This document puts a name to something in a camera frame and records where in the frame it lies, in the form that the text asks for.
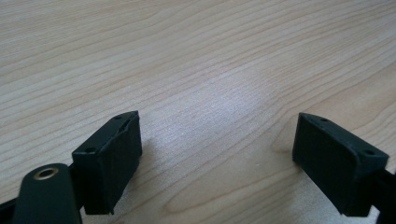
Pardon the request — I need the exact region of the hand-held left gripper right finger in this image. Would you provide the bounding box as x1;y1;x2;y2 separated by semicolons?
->
291;112;390;217

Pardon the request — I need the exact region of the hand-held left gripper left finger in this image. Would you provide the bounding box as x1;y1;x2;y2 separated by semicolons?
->
71;110;144;216

